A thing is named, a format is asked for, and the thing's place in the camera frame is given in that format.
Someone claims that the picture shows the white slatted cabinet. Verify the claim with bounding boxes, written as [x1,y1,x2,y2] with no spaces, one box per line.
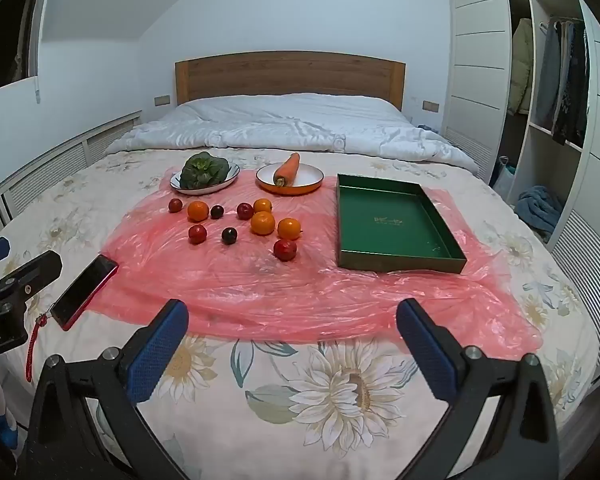
[0,110,143,231]

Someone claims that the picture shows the blue cloth pile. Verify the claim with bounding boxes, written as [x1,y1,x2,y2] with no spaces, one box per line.
[516,185,563,241]

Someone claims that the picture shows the white duvet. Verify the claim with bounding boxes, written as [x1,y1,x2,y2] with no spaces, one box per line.
[102,92,481,176]

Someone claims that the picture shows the green shallow tray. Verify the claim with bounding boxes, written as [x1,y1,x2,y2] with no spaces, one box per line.
[335,174,468,275]

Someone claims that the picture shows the floral bed blanket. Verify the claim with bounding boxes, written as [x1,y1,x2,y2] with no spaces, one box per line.
[0,147,600,480]

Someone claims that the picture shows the white slatted panel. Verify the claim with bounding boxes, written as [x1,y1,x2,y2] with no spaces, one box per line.
[550,210,600,376]

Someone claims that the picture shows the green hanging jacket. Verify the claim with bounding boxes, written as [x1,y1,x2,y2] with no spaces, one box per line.
[510,17,535,116]

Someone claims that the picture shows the red smartphone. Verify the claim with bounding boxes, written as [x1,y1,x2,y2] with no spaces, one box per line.
[50,255,120,332]

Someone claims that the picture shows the orange carrot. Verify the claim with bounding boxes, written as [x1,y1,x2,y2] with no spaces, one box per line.
[273,152,301,188]

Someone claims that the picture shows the white plate with dark rim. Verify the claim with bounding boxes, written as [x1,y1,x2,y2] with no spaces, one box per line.
[170,160,241,196]

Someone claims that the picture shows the white wardrobe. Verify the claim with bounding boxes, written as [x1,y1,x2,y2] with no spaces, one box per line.
[442,0,600,381]

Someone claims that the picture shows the red phone strap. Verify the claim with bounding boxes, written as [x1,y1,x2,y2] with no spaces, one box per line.
[26,312,48,383]

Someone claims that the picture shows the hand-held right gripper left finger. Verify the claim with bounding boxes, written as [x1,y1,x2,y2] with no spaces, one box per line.
[17,299,190,480]

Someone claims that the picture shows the white plastic bag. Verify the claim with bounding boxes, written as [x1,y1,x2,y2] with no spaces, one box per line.
[492,156,516,201]

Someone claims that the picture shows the wooden headboard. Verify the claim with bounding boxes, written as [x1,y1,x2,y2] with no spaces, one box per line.
[175,51,407,111]

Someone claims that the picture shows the dark hanging clothes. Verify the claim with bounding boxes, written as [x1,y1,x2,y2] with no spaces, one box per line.
[535,17,591,146]

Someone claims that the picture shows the orange plate with white inside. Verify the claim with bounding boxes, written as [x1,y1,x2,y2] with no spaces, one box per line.
[256,162,325,197]

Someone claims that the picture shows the pink plastic sheet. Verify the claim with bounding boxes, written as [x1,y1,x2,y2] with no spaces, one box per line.
[100,167,543,353]

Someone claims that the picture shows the green leafy vegetable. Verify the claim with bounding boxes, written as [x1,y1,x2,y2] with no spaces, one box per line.
[180,151,231,190]

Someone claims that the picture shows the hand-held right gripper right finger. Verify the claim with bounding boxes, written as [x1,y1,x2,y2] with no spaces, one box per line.
[396,298,561,480]

